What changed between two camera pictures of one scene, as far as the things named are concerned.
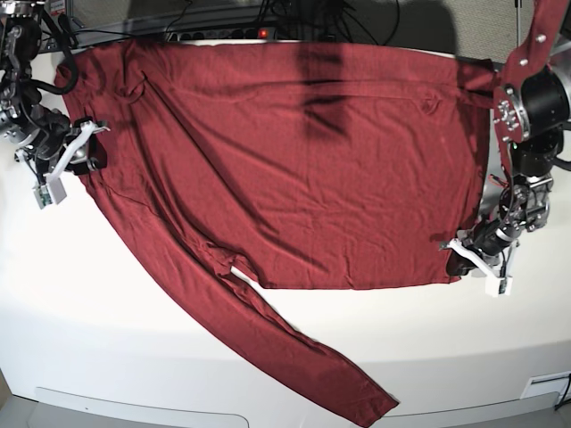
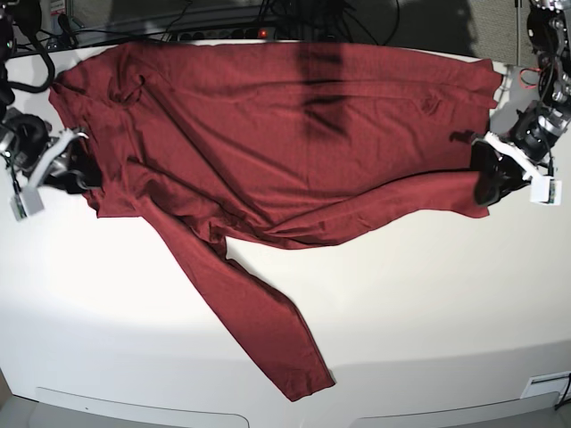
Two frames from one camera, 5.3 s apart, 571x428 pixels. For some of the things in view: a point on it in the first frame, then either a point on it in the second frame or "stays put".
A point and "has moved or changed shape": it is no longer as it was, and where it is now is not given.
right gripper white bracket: (463, 259) → (500, 175)
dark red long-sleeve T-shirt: (299, 166) has moved or changed shape
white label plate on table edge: (546, 383) stays put
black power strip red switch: (222, 35) stays put
